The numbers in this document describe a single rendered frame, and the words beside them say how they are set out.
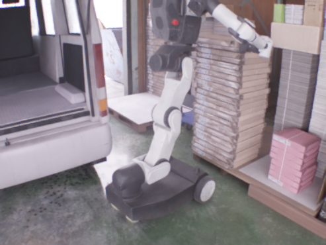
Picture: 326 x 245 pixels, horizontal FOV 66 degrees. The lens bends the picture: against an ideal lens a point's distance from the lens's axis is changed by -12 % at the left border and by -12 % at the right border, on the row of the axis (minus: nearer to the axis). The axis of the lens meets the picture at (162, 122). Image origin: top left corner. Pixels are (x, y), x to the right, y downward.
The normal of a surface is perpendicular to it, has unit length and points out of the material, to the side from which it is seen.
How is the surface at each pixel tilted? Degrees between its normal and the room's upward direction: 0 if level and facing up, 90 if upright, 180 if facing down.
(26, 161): 87
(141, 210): 90
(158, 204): 90
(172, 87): 61
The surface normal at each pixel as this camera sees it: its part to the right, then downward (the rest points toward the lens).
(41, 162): 0.61, 0.28
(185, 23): 0.48, 0.47
